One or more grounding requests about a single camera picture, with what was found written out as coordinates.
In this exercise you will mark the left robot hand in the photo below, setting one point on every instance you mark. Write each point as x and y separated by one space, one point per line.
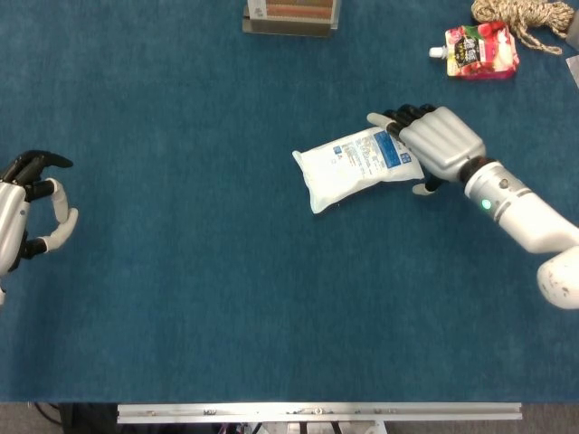
11 212

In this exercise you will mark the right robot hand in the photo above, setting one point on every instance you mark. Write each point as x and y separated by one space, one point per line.
443 140

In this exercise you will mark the white pouch with blue label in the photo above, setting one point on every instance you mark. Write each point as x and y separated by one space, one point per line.
348 172

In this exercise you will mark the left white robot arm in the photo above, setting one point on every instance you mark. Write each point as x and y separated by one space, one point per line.
2 294

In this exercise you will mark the red fruit jelly spout pouch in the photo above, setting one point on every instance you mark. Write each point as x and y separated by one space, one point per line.
479 52

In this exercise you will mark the blue felt table mat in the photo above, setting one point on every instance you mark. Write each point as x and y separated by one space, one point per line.
203 248

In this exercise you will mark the metal sign stand with card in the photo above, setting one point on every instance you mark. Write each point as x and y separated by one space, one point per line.
289 16

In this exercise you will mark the aluminium profile rail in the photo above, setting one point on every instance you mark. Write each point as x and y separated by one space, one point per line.
316 412

